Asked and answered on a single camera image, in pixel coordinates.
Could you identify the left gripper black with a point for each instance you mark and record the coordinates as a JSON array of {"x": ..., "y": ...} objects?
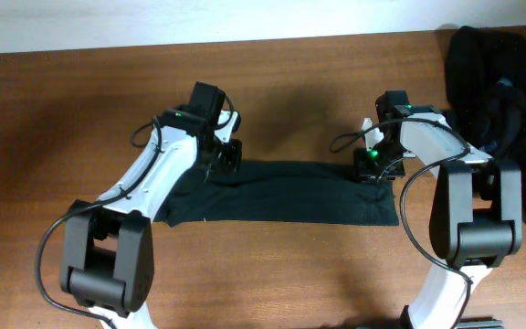
[{"x": 230, "y": 155}]

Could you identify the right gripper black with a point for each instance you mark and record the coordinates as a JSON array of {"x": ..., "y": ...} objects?
[{"x": 363, "y": 172}]

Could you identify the black t-shirt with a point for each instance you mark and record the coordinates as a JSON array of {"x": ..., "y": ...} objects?
[{"x": 280, "y": 191}]

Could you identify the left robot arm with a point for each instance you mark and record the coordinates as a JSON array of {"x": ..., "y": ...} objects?
[{"x": 108, "y": 264}]

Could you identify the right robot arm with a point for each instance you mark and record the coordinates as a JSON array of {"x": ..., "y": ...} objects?
[{"x": 476, "y": 215}]

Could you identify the pile of black clothes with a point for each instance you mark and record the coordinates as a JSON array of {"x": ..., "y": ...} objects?
[{"x": 485, "y": 76}]

